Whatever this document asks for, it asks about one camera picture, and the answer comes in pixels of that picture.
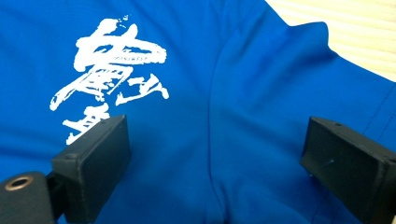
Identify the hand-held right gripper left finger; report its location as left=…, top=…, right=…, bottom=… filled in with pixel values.
left=50, top=114, right=133, bottom=224

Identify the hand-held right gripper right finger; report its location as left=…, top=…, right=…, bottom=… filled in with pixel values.
left=299, top=116, right=396, bottom=224

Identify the blue shirt with white print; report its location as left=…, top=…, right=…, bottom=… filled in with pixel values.
left=0, top=0, right=396, bottom=224

